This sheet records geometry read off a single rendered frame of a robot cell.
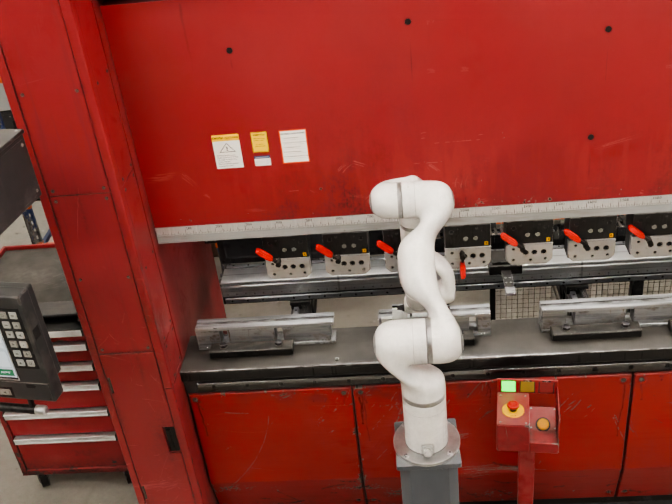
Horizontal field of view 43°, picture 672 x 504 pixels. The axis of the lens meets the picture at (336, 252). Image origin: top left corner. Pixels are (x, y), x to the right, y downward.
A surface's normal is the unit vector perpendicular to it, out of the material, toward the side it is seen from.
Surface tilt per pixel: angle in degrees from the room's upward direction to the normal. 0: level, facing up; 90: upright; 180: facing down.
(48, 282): 0
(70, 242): 90
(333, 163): 90
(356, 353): 0
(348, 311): 0
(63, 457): 90
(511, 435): 90
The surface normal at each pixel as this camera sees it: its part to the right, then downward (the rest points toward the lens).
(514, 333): -0.10, -0.84
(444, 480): -0.02, 0.54
